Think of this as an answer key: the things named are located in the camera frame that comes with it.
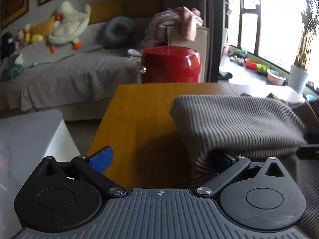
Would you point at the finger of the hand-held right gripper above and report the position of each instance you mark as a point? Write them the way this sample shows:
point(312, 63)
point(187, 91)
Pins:
point(310, 151)

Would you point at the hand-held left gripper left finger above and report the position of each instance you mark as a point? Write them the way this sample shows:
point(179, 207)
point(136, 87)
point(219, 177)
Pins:
point(102, 158)

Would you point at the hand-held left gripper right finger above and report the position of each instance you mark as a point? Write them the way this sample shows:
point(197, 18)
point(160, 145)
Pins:
point(224, 161)

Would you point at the striped ribbed knit garment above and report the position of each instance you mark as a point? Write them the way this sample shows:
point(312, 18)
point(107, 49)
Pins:
point(236, 122)

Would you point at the pile of pink clothes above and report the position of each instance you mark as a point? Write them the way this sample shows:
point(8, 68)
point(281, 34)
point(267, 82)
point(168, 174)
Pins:
point(172, 20)

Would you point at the white plant pot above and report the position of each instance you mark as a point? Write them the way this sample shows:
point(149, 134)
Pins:
point(297, 78)

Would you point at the white side table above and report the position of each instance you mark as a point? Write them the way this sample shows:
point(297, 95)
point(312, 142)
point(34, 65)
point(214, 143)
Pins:
point(30, 134)

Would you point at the pink bowl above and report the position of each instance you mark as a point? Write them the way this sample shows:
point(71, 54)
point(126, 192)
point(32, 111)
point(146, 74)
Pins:
point(275, 77)

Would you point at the black item on windowsill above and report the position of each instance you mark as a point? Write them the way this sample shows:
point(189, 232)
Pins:
point(225, 76)

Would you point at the grey covered sofa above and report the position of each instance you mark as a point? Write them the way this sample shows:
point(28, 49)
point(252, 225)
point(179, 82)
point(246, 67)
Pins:
point(74, 74)

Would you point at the green vegetables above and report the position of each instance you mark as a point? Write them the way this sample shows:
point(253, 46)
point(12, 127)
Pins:
point(263, 69)

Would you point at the red bowl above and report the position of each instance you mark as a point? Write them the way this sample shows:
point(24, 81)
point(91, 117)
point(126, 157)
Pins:
point(250, 64)

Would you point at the green item on windowsill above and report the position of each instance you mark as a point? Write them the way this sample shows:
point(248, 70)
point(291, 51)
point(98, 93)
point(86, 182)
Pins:
point(239, 52)

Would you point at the small white cloth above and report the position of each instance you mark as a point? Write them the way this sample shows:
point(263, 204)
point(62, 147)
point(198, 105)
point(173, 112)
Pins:
point(134, 52)

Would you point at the red round container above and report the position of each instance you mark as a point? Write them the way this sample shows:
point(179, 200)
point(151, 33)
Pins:
point(169, 64)

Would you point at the small blue toy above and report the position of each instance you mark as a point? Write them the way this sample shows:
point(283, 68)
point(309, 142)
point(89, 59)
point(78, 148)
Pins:
point(35, 64)

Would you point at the potted plant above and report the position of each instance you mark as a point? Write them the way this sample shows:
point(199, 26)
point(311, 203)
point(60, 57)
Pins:
point(309, 29)

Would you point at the green cloth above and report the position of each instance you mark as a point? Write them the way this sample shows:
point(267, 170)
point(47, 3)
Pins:
point(12, 68)

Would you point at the white goose plush toy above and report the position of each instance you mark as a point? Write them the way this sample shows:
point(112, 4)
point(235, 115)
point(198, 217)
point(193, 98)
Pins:
point(68, 27)

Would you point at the small yellow plush toy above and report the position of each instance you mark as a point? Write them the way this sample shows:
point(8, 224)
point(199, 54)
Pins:
point(35, 38)

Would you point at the window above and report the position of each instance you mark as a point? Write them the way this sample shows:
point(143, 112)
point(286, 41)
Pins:
point(274, 17)

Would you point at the small colourful plush doll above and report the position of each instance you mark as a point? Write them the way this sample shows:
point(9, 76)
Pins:
point(21, 35)

